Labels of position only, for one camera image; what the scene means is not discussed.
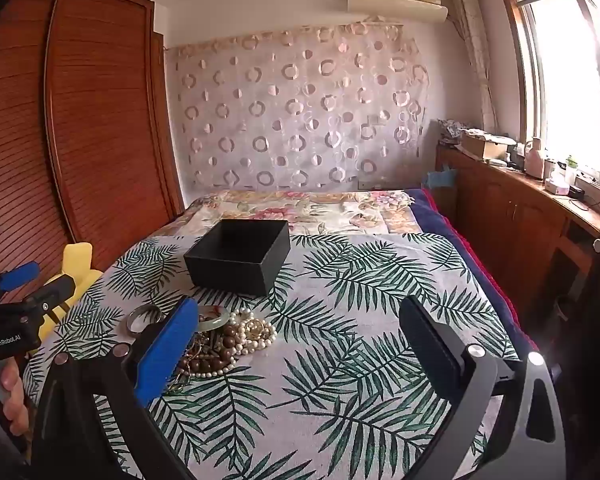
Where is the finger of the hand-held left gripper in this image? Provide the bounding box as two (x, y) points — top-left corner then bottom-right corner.
(0, 265), (42, 292)
(29, 276), (77, 312)

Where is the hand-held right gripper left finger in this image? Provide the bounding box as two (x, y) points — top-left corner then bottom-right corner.
(30, 296), (201, 480)

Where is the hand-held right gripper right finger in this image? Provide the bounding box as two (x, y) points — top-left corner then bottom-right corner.
(399, 296), (567, 480)

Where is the silver metal bangle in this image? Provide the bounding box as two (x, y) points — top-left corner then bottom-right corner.
(125, 304), (164, 336)

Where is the pale green jade bangle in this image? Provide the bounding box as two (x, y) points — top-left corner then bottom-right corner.
(196, 305), (239, 332)

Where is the brown wooden bead bracelet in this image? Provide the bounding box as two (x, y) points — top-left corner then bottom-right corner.
(172, 322), (247, 376)

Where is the gold chain necklace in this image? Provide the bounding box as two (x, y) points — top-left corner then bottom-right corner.
(237, 316), (271, 342)

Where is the white pearl necklace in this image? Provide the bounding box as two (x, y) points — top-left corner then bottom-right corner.
(184, 308), (279, 379)

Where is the black square box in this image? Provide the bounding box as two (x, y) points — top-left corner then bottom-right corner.
(183, 218), (292, 297)

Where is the person's left hand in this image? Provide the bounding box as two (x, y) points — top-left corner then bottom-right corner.
(0, 362), (32, 433)

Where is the yellow plush toy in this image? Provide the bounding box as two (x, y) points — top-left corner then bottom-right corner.
(37, 242), (104, 344)

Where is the leaf print cloth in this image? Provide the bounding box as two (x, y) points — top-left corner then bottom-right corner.
(22, 232), (522, 480)

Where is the dark blue blanket red edge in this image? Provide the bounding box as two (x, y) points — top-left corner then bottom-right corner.
(405, 187), (539, 357)

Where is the brown wooden cabinet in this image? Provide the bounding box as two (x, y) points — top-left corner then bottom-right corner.
(435, 142), (600, 322)

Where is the blue bag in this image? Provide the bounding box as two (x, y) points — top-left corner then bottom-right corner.
(422, 169), (456, 189)

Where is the floral blanket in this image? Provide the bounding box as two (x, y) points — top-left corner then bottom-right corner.
(172, 188), (427, 237)

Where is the brown wooden wardrobe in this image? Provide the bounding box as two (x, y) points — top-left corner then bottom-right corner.
(0, 0), (187, 282)

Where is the cardboard box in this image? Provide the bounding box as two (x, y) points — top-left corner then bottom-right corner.
(460, 130), (519, 162)

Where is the white jug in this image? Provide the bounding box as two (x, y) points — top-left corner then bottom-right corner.
(523, 137), (546, 179)

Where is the white power strip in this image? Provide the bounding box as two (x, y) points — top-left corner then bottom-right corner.
(576, 172), (600, 196)

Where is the circle pattern sheer curtain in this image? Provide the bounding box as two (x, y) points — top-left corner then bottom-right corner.
(166, 22), (432, 192)

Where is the window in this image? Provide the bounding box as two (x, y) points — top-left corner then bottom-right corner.
(495, 0), (600, 197)

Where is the white wrapped pipe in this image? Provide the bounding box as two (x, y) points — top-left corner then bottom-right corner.
(449, 0), (499, 134)

